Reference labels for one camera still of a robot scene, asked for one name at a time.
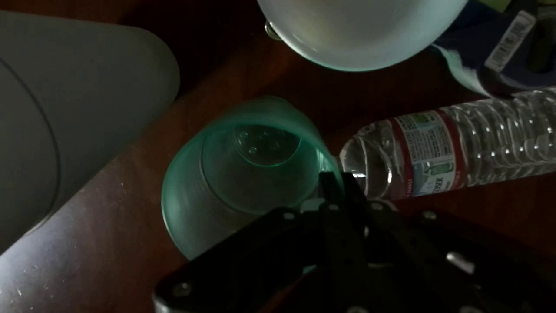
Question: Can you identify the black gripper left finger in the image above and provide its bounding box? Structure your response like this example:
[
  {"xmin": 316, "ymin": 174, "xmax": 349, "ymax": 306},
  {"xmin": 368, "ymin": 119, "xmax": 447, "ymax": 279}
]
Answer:
[{"xmin": 318, "ymin": 171, "xmax": 348, "ymax": 214}]

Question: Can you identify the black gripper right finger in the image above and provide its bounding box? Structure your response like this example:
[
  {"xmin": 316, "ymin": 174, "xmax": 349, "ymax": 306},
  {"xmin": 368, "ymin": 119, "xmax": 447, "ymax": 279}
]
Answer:
[{"xmin": 341, "ymin": 171, "xmax": 374, "ymax": 214}]

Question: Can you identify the teal plastic cup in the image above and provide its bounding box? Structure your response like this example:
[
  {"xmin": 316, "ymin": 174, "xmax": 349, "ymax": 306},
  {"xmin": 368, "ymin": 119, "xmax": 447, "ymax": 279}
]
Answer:
[{"xmin": 160, "ymin": 94, "xmax": 341, "ymax": 263}]

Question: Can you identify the clear plastic water bottle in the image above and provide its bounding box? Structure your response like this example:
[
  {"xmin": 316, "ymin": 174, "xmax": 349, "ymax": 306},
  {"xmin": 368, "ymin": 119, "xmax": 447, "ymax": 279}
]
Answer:
[{"xmin": 337, "ymin": 86, "xmax": 556, "ymax": 204}]

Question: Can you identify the blue package with barcode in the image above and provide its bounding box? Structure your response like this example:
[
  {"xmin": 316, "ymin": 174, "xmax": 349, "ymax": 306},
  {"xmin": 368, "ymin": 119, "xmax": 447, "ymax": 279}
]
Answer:
[{"xmin": 429, "ymin": 0, "xmax": 556, "ymax": 99}]

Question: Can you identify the large white plastic container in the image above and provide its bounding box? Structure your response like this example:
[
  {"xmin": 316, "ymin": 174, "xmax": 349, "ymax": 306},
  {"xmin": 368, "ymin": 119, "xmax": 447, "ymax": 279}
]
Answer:
[{"xmin": 0, "ymin": 11, "xmax": 182, "ymax": 256}]

